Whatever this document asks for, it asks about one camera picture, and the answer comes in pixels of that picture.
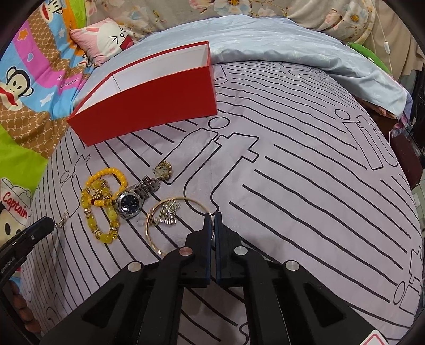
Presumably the small yellow bead bracelet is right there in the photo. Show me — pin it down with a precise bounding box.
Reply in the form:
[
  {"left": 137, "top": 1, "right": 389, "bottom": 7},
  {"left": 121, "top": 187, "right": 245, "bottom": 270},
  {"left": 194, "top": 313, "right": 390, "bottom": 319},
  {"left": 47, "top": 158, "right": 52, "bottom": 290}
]
[{"left": 85, "top": 167, "right": 129, "bottom": 200}]

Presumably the small gold brooch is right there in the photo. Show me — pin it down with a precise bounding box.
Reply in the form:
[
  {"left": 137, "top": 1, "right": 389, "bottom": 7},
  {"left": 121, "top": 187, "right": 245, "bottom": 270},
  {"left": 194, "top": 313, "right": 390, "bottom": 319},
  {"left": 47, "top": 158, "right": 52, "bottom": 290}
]
[{"left": 152, "top": 161, "right": 174, "bottom": 182}]

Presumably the light blue blanket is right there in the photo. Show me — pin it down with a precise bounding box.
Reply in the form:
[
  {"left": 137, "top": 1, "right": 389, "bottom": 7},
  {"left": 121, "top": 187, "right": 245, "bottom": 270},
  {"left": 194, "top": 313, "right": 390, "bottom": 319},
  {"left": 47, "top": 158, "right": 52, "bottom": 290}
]
[{"left": 71, "top": 16, "right": 410, "bottom": 120}]

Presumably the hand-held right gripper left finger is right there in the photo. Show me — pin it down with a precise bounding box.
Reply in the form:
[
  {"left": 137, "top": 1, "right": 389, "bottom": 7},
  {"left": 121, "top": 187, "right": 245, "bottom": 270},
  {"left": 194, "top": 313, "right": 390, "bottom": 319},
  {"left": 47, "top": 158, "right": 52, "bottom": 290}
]
[{"left": 40, "top": 213, "right": 215, "bottom": 345}]

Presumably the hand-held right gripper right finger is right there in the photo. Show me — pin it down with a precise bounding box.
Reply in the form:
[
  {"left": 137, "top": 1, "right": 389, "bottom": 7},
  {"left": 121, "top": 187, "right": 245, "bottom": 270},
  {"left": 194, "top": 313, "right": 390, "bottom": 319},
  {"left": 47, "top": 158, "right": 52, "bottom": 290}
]
[{"left": 214, "top": 213, "right": 369, "bottom": 345}]

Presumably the silver wrist watch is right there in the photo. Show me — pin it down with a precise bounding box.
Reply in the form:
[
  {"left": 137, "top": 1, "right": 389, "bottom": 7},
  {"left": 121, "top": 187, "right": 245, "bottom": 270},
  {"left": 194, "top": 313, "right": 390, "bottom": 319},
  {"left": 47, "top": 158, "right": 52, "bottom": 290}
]
[{"left": 113, "top": 176, "right": 161, "bottom": 220}]

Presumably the pink bunny pillow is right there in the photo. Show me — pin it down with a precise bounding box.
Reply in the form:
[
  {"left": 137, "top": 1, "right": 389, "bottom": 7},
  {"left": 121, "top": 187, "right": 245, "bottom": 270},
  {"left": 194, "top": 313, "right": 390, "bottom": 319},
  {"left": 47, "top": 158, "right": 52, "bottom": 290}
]
[{"left": 69, "top": 18, "right": 137, "bottom": 67}]

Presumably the floral quilt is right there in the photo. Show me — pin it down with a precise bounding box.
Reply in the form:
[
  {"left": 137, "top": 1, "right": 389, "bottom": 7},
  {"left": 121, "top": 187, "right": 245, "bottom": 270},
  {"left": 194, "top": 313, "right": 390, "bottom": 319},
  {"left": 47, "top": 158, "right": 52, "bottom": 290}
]
[{"left": 109, "top": 0, "right": 382, "bottom": 50}]

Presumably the red cardboard box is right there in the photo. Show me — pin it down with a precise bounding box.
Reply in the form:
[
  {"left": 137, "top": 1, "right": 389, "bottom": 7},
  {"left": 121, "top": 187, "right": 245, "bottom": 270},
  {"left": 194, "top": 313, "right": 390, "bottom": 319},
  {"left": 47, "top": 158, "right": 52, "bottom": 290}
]
[{"left": 66, "top": 41, "right": 218, "bottom": 147}]

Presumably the green plush cushion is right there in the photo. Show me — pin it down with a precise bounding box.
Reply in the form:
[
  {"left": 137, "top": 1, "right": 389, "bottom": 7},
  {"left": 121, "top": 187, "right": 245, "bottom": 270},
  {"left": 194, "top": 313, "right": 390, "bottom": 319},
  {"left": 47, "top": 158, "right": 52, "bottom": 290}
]
[{"left": 347, "top": 41, "right": 391, "bottom": 75}]

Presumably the cartoon monkey blanket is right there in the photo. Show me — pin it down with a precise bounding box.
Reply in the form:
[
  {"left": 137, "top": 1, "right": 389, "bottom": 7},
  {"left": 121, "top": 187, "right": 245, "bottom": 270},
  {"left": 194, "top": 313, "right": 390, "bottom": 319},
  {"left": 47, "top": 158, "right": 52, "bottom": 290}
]
[{"left": 0, "top": 0, "right": 100, "bottom": 319}]

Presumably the dark red cloth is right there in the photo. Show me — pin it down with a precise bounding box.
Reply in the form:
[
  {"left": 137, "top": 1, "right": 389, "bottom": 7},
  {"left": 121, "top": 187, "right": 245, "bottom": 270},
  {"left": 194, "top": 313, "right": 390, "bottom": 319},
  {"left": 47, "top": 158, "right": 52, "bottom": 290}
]
[{"left": 365, "top": 106, "right": 423, "bottom": 190}]

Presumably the silver earring cluster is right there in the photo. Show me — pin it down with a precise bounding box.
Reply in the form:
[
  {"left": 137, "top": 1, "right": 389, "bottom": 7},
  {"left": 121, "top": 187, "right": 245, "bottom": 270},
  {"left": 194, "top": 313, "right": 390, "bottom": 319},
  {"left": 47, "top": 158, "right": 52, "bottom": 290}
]
[{"left": 151, "top": 199, "right": 182, "bottom": 226}]

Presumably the beige curtain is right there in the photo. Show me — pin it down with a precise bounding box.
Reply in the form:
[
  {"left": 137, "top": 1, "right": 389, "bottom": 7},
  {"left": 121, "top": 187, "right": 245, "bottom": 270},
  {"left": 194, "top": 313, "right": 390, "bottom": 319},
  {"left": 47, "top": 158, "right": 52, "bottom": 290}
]
[{"left": 363, "top": 0, "right": 419, "bottom": 78}]

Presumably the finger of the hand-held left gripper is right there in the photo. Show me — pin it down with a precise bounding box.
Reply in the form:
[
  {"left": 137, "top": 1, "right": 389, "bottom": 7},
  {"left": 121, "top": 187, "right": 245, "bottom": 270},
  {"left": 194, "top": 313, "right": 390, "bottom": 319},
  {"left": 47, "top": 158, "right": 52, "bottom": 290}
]
[{"left": 0, "top": 217, "right": 56, "bottom": 257}]

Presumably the white cable with switch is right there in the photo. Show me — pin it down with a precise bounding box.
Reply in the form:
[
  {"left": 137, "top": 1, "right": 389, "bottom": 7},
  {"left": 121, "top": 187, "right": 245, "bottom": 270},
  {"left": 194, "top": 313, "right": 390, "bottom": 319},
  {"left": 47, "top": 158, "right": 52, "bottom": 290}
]
[{"left": 378, "top": 0, "right": 400, "bottom": 81}]

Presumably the red and white card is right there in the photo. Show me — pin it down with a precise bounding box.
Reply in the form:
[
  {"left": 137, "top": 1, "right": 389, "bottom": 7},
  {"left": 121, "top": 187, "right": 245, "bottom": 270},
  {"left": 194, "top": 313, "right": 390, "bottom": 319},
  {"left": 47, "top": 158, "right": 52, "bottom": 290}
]
[{"left": 360, "top": 330, "right": 391, "bottom": 345}]

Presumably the gold bangle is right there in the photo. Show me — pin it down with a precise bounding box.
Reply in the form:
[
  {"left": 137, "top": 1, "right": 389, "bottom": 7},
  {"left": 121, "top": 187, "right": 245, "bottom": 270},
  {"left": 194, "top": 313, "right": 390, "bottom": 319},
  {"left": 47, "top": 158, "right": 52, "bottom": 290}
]
[{"left": 146, "top": 196, "right": 215, "bottom": 256}]

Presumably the large yellow bead bracelet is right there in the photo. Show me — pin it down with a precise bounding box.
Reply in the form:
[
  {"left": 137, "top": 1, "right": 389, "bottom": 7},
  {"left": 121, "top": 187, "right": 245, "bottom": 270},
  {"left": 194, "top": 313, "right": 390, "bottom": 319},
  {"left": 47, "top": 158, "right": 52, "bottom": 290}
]
[{"left": 80, "top": 186, "right": 121, "bottom": 245}]

